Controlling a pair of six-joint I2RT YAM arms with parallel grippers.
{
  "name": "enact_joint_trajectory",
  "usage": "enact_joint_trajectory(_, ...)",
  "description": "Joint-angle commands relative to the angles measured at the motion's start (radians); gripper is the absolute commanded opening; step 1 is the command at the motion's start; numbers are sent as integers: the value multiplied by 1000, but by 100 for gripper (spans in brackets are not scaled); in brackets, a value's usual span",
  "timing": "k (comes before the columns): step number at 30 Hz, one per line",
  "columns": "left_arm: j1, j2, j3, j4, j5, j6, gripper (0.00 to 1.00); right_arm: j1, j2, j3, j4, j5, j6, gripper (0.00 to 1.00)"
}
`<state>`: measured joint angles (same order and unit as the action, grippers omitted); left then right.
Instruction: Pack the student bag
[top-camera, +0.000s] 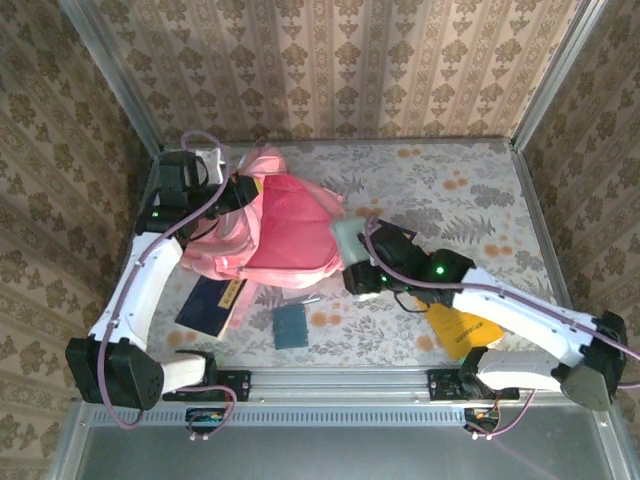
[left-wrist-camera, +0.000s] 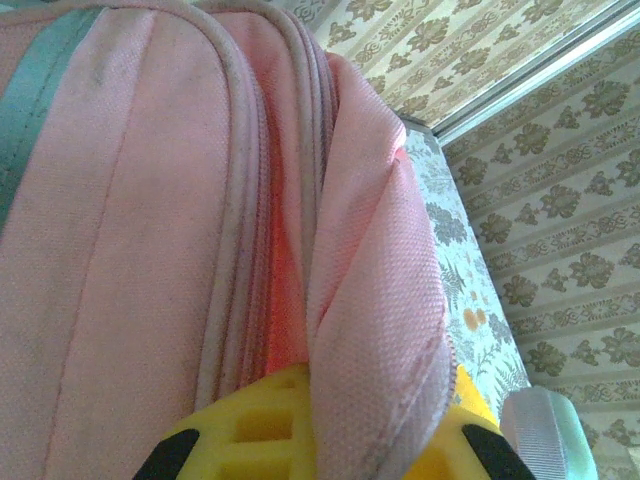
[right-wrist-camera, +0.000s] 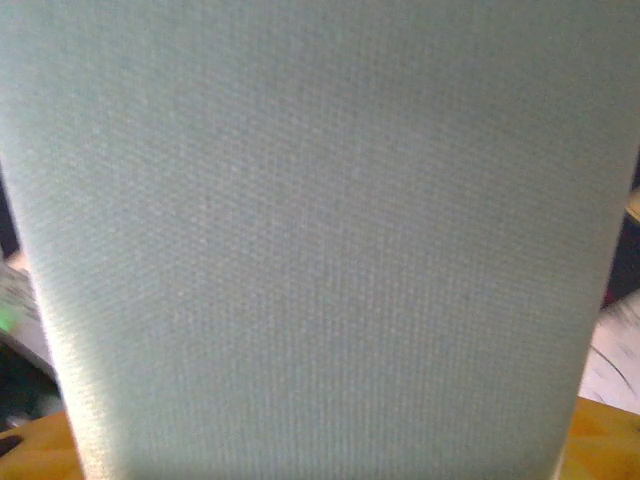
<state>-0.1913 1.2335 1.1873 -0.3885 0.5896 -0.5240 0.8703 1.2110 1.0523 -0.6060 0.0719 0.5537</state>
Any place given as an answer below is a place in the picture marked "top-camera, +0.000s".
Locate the pink school backpack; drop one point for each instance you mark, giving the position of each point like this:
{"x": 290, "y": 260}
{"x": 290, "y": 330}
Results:
{"x": 295, "y": 225}

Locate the mint green pencil case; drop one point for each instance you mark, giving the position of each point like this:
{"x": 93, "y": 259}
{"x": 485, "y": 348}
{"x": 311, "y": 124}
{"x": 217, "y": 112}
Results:
{"x": 352, "y": 245}

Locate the yellow paperback book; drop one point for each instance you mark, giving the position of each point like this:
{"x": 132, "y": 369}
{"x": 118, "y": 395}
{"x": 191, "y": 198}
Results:
{"x": 460, "y": 335}

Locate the teal square pouch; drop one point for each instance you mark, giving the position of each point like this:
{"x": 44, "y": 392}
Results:
{"x": 290, "y": 327}

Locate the thick navy book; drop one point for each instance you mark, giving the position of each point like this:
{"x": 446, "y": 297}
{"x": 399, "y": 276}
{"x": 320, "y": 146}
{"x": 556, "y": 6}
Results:
{"x": 205, "y": 310}

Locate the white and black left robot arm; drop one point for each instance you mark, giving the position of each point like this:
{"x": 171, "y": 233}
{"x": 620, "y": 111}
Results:
{"x": 145, "y": 280}

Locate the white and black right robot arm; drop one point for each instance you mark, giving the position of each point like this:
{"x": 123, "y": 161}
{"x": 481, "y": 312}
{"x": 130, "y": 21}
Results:
{"x": 515, "y": 310}

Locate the slotted metal strip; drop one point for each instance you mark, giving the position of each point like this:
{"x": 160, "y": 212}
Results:
{"x": 325, "y": 416}

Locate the grey metal sheet panel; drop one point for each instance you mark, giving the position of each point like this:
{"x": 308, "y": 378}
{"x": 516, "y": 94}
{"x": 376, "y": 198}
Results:
{"x": 325, "y": 455}

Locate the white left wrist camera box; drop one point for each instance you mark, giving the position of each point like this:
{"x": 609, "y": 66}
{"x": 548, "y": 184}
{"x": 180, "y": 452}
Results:
{"x": 212, "y": 165}

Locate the aluminium frame post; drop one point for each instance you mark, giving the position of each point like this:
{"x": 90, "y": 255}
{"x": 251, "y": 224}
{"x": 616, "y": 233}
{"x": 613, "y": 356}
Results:
{"x": 115, "y": 85}
{"x": 555, "y": 80}

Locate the thin aluminium table edge rail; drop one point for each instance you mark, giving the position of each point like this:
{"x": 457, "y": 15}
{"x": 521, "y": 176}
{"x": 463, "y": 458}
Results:
{"x": 425, "y": 141}

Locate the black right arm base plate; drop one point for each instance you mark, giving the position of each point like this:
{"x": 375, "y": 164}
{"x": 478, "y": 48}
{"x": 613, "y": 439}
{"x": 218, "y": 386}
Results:
{"x": 442, "y": 385}

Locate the wide aluminium frame rail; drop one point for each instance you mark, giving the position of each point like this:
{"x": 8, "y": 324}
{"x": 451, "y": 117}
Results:
{"x": 340, "y": 382}

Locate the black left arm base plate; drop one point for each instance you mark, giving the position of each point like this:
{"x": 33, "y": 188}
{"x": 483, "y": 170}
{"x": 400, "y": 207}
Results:
{"x": 235, "y": 385}

